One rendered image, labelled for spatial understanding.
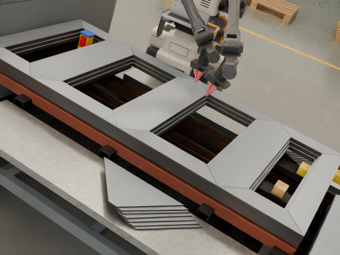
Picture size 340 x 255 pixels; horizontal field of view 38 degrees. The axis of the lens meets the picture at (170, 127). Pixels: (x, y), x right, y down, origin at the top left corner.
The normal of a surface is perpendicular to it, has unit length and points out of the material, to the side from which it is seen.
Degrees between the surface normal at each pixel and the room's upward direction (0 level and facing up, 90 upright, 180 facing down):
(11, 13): 90
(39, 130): 0
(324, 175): 0
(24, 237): 0
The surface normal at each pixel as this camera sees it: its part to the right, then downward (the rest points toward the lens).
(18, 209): 0.29, -0.82
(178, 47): -0.37, 0.50
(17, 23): 0.83, 0.47
